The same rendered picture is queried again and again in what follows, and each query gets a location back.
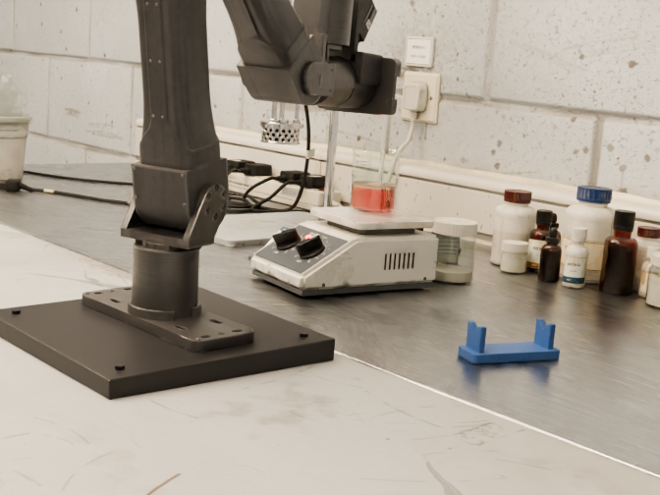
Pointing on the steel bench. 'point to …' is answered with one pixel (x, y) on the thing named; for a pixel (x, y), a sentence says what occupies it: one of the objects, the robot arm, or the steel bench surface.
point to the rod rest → (542, 346)
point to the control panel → (290, 258)
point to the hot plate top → (371, 219)
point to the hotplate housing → (360, 262)
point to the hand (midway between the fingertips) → (389, 87)
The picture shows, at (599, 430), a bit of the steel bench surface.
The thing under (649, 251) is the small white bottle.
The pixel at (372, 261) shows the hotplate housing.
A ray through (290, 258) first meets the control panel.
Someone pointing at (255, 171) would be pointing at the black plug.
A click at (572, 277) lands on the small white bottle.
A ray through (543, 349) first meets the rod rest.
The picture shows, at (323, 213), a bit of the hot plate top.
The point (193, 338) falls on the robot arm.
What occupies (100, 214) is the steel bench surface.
